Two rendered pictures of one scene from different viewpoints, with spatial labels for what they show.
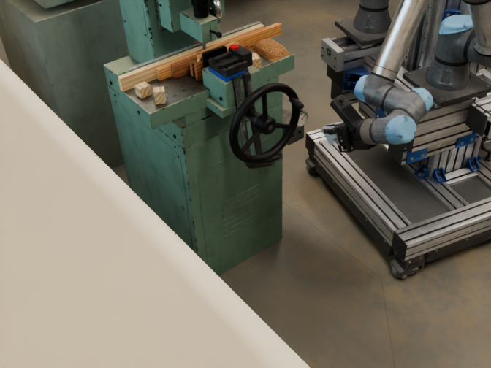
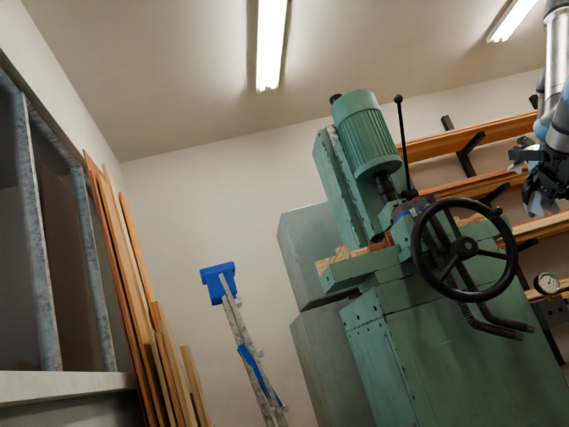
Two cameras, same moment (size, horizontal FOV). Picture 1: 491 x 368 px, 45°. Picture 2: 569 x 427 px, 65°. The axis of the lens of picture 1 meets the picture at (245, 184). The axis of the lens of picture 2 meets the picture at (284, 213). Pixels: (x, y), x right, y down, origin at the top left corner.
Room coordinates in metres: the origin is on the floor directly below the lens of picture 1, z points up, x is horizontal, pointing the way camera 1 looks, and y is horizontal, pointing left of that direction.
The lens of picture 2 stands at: (0.34, -0.22, 0.67)
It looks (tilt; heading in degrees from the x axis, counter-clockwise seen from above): 18 degrees up; 26
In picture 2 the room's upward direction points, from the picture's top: 18 degrees counter-clockwise
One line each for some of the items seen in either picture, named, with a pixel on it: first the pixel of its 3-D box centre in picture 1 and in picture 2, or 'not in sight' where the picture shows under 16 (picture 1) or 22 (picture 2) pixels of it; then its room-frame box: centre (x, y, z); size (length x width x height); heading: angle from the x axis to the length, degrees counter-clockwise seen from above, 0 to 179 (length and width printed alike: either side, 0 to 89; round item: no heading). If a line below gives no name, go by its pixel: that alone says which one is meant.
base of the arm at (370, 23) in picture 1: (372, 14); not in sight; (2.29, -0.55, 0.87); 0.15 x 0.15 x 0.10
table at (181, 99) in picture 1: (218, 83); (417, 251); (1.79, 0.08, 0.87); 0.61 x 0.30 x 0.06; 125
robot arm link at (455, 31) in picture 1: (458, 36); not in sight; (1.82, -0.74, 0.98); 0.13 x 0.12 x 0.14; 44
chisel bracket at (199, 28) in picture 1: (199, 25); (395, 217); (1.91, 0.13, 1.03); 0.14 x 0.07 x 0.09; 35
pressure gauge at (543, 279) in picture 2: (299, 119); (546, 286); (1.87, -0.21, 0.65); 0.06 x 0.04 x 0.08; 125
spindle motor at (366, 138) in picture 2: not in sight; (365, 136); (1.90, 0.12, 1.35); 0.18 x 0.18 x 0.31
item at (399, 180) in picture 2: not in sight; (397, 180); (2.16, 0.12, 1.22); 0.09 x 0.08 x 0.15; 35
